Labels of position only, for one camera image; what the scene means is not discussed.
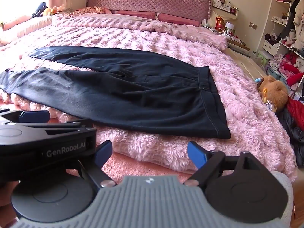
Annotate black pants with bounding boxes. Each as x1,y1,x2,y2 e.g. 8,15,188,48
1,46,231,139

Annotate pink bed sheet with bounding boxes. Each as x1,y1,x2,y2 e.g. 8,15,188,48
102,152,191,183

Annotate brown teddy bear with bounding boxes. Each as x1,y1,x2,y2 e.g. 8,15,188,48
257,75,289,113

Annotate dark blue cloth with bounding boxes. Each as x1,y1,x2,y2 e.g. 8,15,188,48
31,2,47,18

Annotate orange plush toy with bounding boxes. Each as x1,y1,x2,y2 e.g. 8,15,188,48
43,6,58,16

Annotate bedside table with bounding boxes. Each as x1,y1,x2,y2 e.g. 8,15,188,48
210,7,250,57

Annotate red pillow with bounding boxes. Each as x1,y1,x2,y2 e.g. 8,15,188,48
157,13,200,27

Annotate white open shelf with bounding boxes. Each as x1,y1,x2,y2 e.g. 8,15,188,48
257,0,304,86

